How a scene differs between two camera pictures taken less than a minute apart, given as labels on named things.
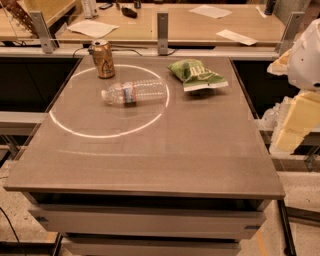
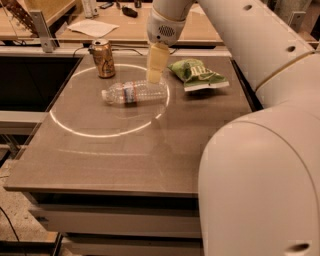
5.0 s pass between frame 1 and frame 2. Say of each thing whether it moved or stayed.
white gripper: moved
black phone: stayed
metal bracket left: stayed
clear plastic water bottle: stayed
